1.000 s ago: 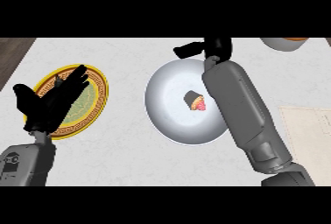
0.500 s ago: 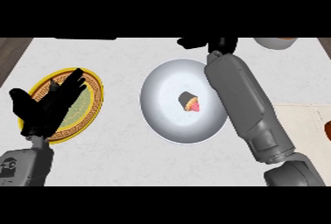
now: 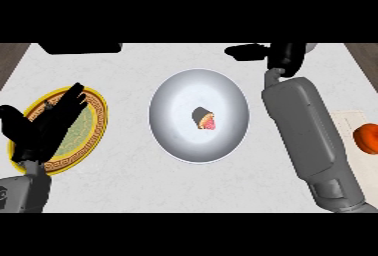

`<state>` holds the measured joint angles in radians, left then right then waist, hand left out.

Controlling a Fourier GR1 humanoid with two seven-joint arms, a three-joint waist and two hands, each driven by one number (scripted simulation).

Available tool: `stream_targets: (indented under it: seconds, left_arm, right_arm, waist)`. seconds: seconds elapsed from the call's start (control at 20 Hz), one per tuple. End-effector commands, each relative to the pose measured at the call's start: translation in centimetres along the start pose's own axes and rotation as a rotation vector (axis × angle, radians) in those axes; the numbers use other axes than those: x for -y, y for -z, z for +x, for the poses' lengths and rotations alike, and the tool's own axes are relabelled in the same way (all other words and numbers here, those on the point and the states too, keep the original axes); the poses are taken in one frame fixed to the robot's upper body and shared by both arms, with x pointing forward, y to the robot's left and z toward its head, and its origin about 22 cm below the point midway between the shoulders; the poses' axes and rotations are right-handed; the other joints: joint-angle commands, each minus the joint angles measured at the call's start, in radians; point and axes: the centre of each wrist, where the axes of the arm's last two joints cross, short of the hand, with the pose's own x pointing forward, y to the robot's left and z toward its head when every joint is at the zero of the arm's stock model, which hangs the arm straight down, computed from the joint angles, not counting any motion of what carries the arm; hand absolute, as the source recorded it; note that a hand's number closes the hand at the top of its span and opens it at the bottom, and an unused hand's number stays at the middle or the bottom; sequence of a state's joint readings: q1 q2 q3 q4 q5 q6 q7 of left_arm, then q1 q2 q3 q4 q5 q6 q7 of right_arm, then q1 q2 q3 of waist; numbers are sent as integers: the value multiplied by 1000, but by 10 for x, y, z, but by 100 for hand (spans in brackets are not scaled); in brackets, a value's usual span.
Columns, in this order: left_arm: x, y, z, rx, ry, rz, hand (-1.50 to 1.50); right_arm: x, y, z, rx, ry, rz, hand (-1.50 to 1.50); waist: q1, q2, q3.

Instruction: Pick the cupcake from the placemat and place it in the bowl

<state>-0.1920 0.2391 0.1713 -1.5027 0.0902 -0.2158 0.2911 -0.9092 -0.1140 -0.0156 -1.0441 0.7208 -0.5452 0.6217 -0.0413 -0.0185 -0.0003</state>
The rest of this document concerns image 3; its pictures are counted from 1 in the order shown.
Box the orange round fruit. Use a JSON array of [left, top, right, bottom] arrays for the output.
[[352, 122, 378, 156]]

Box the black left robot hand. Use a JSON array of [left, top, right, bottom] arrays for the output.
[[0, 82, 90, 164]]

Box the white oval bowl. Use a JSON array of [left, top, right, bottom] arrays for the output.
[[148, 67, 251, 165]]

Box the round gold-rimmed green placemat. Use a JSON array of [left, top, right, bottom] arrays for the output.
[[6, 85, 111, 176]]

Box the black appliance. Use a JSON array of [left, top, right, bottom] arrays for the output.
[[37, 42, 124, 56]]

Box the pink-frosted cupcake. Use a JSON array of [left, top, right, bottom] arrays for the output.
[[191, 106, 217, 131]]

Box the beige rectangular mat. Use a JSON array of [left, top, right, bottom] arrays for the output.
[[328, 109, 378, 204]]

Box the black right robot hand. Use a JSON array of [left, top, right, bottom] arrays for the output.
[[223, 42, 309, 78]]

